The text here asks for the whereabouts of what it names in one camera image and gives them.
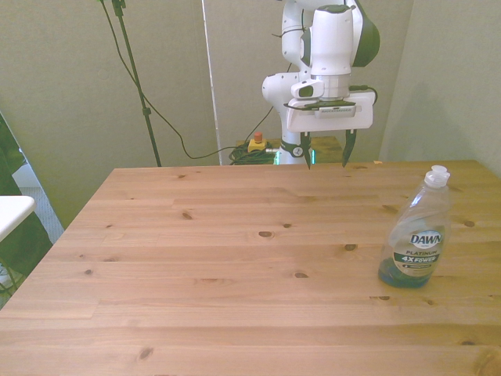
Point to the clear Dawn dish soap bottle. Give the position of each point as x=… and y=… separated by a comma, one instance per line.
x=417, y=239

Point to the white vertical wall strip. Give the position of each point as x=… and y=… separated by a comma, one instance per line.
x=211, y=78

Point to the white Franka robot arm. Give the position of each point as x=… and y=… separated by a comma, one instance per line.
x=330, y=43

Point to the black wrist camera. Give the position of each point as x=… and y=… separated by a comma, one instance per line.
x=332, y=107

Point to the white table corner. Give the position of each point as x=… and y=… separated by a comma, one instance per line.
x=13, y=213

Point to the black tripod stand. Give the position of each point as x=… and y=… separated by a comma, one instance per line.
x=135, y=78

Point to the yellow emergency stop button box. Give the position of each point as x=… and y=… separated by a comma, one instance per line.
x=258, y=144

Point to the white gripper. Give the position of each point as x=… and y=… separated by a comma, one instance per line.
x=360, y=113

